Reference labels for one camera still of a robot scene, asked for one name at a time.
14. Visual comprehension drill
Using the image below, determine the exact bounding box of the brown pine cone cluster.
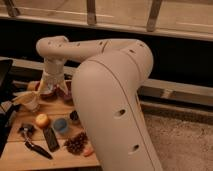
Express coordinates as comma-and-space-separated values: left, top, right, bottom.
64, 132, 88, 155

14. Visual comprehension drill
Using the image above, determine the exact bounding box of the white mug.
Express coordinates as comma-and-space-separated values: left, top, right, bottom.
23, 96, 40, 112

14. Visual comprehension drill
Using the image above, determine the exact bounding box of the blue plastic cup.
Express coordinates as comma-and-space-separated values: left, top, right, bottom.
53, 118, 69, 134

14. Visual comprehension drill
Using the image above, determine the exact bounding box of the yellow red apple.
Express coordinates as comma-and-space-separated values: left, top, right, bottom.
35, 114, 50, 129

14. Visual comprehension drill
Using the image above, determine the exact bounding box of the brown bread roll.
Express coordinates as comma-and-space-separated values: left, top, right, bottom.
27, 81, 39, 91

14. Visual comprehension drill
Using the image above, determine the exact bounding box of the red bowl with white cloth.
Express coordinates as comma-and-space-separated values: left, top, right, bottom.
35, 80, 56, 99

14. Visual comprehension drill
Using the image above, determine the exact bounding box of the small metal cup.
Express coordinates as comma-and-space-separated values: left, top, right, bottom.
69, 110, 80, 125

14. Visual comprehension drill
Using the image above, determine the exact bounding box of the black remote control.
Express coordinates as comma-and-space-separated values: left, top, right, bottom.
43, 127, 59, 152

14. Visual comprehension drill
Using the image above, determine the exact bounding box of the purple bowl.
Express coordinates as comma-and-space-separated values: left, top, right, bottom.
56, 80, 72, 102

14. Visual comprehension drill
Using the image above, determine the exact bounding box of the orange carrot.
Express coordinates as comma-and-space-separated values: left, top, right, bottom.
83, 147, 94, 157

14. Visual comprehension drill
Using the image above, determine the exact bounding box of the black handled can opener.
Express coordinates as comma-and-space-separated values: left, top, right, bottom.
18, 123, 53, 160

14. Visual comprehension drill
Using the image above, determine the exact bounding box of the black chair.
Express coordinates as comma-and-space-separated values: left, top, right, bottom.
0, 60, 17, 157

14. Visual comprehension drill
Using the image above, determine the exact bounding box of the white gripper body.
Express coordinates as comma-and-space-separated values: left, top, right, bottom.
40, 71, 68, 95

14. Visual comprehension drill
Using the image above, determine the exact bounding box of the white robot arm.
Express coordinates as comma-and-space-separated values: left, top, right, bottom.
36, 36, 163, 171

